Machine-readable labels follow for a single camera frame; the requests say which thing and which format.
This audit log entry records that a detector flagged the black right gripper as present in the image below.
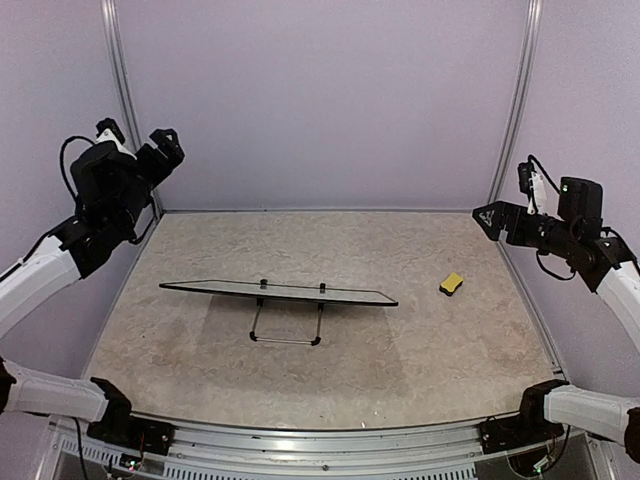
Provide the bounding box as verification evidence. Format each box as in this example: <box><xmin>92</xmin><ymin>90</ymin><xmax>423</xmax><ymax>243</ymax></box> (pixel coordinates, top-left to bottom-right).
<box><xmin>473</xmin><ymin>199</ymin><xmax>580</xmax><ymax>258</ymax></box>

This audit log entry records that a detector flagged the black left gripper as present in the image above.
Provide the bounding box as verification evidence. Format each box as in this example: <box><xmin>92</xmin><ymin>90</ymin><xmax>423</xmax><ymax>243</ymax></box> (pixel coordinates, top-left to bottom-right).
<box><xmin>113</xmin><ymin>130</ymin><xmax>184</xmax><ymax>233</ymax></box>

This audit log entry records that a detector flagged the yellow whiteboard eraser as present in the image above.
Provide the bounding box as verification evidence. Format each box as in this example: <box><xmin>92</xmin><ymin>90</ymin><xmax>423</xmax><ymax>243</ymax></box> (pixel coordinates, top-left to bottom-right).
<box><xmin>439</xmin><ymin>272</ymin><xmax>464</xmax><ymax>296</ymax></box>

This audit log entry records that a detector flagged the black framed whiteboard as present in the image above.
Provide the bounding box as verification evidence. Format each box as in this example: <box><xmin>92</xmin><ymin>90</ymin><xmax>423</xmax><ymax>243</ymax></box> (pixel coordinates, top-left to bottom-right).
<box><xmin>159</xmin><ymin>278</ymin><xmax>399</xmax><ymax>347</ymax></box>

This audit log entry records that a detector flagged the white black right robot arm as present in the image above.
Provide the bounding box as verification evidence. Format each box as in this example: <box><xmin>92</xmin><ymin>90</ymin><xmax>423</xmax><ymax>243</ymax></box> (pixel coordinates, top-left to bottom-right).
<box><xmin>472</xmin><ymin>177</ymin><xmax>639</xmax><ymax>461</ymax></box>

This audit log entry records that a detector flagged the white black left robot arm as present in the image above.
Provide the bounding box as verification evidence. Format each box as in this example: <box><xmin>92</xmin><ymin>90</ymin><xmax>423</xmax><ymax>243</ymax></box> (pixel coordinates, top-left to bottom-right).
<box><xmin>1</xmin><ymin>118</ymin><xmax>185</xmax><ymax>445</ymax></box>

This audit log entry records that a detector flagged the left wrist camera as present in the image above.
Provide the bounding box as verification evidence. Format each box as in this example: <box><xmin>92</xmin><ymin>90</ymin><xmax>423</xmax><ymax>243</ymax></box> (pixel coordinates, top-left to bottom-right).
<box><xmin>96</xmin><ymin>128</ymin><xmax>137</xmax><ymax>160</ymax></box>

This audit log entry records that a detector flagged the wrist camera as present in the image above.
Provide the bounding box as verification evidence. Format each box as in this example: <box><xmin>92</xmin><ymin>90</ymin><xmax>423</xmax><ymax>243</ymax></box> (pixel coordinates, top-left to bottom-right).
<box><xmin>96</xmin><ymin>128</ymin><xmax>137</xmax><ymax>160</ymax></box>
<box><xmin>518</xmin><ymin>161</ymin><xmax>547</xmax><ymax>215</ymax></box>

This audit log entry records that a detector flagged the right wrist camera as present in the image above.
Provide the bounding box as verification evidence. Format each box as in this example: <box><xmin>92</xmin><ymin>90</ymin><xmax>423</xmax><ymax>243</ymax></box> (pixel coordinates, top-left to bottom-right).
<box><xmin>518</xmin><ymin>161</ymin><xmax>547</xmax><ymax>215</ymax></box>

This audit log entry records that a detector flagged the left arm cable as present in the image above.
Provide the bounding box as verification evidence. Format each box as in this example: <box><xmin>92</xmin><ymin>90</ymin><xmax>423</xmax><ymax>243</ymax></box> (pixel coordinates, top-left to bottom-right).
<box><xmin>58</xmin><ymin>135</ymin><xmax>101</xmax><ymax>201</ymax></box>

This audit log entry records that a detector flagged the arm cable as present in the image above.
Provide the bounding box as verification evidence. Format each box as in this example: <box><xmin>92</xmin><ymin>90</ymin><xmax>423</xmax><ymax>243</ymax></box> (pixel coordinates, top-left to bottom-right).
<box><xmin>58</xmin><ymin>135</ymin><xmax>101</xmax><ymax>201</ymax></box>
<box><xmin>527</xmin><ymin>153</ymin><xmax>564</xmax><ymax>196</ymax></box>

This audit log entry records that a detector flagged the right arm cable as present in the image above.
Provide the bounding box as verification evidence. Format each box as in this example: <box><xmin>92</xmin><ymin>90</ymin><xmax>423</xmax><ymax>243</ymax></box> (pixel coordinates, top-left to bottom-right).
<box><xmin>527</xmin><ymin>153</ymin><xmax>564</xmax><ymax>196</ymax></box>

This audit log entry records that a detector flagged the left aluminium frame post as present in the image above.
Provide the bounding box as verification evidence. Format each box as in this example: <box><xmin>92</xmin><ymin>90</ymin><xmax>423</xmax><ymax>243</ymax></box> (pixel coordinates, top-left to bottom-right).
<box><xmin>99</xmin><ymin>0</ymin><xmax>164</xmax><ymax>217</ymax></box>

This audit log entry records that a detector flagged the aluminium frame post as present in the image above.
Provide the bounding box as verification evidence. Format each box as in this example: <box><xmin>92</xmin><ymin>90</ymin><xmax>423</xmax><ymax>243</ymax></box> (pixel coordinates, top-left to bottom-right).
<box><xmin>99</xmin><ymin>0</ymin><xmax>164</xmax><ymax>217</ymax></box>
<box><xmin>487</xmin><ymin>0</ymin><xmax>543</xmax><ymax>203</ymax></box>

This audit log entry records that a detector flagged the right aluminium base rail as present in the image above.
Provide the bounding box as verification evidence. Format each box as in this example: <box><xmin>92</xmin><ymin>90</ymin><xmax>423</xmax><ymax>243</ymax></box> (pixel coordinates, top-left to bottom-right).
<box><xmin>497</xmin><ymin>239</ymin><xmax>564</xmax><ymax>377</ymax></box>

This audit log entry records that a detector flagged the right aluminium frame post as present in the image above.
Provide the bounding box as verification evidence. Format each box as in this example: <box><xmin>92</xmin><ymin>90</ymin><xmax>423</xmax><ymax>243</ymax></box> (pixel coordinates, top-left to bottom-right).
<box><xmin>487</xmin><ymin>0</ymin><xmax>543</xmax><ymax>203</ymax></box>

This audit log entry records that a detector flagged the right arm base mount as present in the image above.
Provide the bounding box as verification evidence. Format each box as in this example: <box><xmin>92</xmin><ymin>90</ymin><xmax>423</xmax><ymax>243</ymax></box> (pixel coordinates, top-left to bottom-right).
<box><xmin>477</xmin><ymin>414</ymin><xmax>565</xmax><ymax>455</ymax></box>

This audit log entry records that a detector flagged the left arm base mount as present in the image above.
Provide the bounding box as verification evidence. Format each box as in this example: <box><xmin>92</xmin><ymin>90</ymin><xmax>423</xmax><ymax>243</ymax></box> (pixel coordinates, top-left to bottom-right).
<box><xmin>87</xmin><ymin>414</ymin><xmax>175</xmax><ymax>456</ymax></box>

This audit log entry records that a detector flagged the front aluminium rail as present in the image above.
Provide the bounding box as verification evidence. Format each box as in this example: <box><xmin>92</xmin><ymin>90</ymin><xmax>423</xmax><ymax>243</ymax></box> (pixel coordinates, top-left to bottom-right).
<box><xmin>47</xmin><ymin>417</ymin><xmax>614</xmax><ymax>480</ymax></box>

